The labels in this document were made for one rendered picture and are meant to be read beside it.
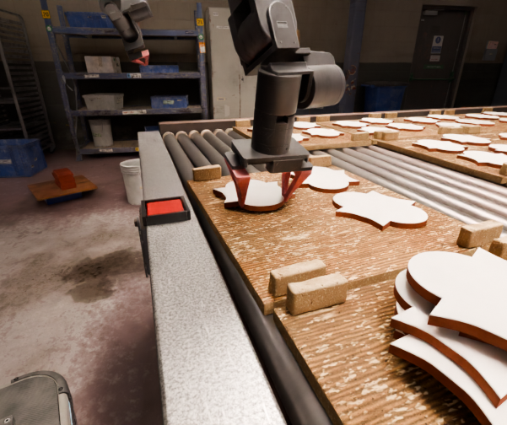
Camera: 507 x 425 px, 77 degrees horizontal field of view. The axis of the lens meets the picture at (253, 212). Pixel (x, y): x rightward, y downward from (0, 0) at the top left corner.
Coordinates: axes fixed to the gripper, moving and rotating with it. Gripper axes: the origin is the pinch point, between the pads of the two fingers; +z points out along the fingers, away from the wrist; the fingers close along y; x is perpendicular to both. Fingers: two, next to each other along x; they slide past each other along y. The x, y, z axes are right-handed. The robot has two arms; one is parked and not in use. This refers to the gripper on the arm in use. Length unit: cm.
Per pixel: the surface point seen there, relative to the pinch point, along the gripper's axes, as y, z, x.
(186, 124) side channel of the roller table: 2, 20, 86
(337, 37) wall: 312, 31, 468
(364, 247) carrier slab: 7.5, -2.1, -16.4
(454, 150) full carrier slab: 62, 3, 16
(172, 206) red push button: -13.8, 4.1, 6.8
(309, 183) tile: 11.8, 1.7, 5.7
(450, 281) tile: 3.1, -10.9, -29.3
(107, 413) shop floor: -40, 103, 23
